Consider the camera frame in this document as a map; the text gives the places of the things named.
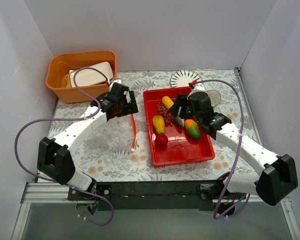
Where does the purple grape bunch toy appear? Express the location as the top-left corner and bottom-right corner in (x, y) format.
(156, 102), (174, 126)

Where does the grey fish toy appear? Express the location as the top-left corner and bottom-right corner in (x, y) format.
(174, 106), (185, 128)

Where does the clear zip top bag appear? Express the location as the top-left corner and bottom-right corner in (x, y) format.
(83, 115), (134, 155)

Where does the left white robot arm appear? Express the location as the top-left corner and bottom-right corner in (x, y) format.
(37, 82), (138, 200)

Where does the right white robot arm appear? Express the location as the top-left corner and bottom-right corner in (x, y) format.
(169, 90), (299, 206)

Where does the yellow corn cob toy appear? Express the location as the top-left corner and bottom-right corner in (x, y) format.
(161, 96), (174, 110)

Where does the speckled grey round dish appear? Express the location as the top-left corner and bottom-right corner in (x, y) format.
(206, 90), (221, 107)

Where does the striped round plate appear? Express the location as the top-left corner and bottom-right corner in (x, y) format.
(170, 70), (203, 88)

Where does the green orange mango toy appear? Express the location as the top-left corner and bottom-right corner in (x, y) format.
(184, 119), (202, 140)

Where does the yellow orange mango toy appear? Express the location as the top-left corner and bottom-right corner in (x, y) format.
(152, 115), (166, 135)

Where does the white rectangular dish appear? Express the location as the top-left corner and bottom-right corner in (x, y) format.
(75, 61), (114, 87)

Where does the orange plastic tub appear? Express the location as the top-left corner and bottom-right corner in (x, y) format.
(45, 50), (117, 104)

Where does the red apple toy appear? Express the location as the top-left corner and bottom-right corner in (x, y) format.
(154, 134), (168, 149)

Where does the red plastic tray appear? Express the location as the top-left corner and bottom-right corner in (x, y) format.
(143, 87), (215, 167)

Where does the yellow item in tub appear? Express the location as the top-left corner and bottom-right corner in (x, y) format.
(60, 70), (73, 88)

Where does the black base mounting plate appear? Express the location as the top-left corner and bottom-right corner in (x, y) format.
(67, 180), (246, 216)

